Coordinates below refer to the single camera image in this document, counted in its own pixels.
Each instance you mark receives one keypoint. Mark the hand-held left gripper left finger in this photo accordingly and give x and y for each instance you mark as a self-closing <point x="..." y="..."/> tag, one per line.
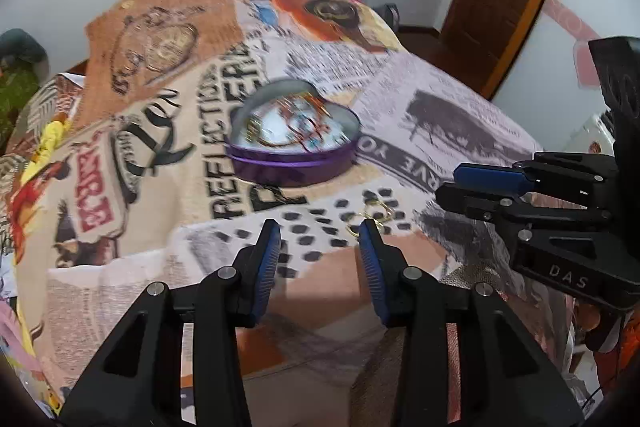
<point x="267" y="267"/>

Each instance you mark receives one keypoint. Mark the dark grey bag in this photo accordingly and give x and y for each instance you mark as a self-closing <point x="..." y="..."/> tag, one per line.
<point x="390" y="16"/>

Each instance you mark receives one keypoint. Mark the pink swirl wall sticker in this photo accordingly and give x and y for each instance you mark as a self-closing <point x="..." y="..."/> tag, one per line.
<point x="567" y="17"/>

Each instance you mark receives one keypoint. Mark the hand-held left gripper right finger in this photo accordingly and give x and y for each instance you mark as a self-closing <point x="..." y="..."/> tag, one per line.
<point x="372" y="267"/>

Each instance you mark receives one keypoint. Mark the newspaper print blanket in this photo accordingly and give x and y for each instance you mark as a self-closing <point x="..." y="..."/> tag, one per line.
<point x="150" y="207"/>

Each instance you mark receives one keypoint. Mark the yellow plastic bag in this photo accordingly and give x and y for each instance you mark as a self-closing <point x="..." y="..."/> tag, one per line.
<point x="47" y="147"/>

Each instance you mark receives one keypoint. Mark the person's right hand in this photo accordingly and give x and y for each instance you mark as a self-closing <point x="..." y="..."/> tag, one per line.
<point x="597" y="327"/>

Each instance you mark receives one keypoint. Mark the gold earring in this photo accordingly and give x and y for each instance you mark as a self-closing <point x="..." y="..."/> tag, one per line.
<point x="374" y="213"/>

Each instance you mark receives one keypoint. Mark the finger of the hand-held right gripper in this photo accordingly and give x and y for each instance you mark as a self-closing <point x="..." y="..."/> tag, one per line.
<point x="470" y="203"/>
<point x="490" y="177"/>

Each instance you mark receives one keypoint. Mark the purple heart-shaped tin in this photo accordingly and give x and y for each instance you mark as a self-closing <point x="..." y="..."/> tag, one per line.
<point x="280" y="168"/>

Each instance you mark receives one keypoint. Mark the dark cloth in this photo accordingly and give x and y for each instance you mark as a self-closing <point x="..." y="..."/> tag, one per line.
<point x="22" y="47"/>

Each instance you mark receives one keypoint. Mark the white appliance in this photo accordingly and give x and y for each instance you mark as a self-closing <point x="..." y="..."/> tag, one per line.
<point x="595" y="134"/>

